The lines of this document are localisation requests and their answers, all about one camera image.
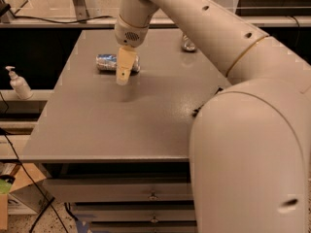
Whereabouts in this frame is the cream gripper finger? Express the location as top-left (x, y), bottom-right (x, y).
top-left (116, 46), bottom-right (137, 85)

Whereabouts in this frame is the cardboard box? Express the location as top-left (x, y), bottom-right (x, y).
top-left (0, 162), bottom-right (52, 230)

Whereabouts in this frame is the top grey drawer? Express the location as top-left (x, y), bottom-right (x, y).
top-left (44, 178), bottom-right (193, 203)

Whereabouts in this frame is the black cable on floor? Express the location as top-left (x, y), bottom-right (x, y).
top-left (0, 92), bottom-right (70, 233)

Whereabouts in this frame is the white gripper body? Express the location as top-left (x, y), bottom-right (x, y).
top-left (115, 0), bottom-right (158, 48)

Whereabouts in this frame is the grey drawer cabinet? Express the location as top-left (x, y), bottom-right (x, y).
top-left (20, 28), bottom-right (233, 233)

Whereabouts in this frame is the grey drawer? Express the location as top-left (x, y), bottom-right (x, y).
top-left (44, 178), bottom-right (193, 203)
top-left (90, 222), bottom-right (198, 233)
top-left (72, 201), bottom-right (195, 222)

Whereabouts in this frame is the green object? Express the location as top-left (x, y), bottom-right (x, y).
top-left (0, 175), bottom-right (16, 194)

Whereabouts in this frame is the blue silver redbull can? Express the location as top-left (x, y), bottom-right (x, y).
top-left (95, 53), bottom-right (140, 73)

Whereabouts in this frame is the black cable on ledge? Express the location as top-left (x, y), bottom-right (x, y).
top-left (13, 15), bottom-right (113, 25)

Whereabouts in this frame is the middle grey drawer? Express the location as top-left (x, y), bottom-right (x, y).
top-left (72, 201), bottom-right (195, 222)

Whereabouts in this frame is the grey metal bracket left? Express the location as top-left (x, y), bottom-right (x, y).
top-left (72, 0), bottom-right (88, 20)

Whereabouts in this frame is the bottom grey drawer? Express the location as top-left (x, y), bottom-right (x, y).
top-left (90, 222), bottom-right (198, 233)

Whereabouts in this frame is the black snack packet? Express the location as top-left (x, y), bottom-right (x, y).
top-left (191, 86), bottom-right (224, 118)

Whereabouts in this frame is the white pump sanitizer bottle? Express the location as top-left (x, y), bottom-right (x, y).
top-left (6, 66), bottom-right (33, 100)

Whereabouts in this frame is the brown patterned drink can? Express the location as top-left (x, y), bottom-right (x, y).
top-left (181, 34), bottom-right (197, 52)

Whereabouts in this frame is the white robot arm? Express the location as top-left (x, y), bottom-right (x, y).
top-left (115, 0), bottom-right (311, 233)

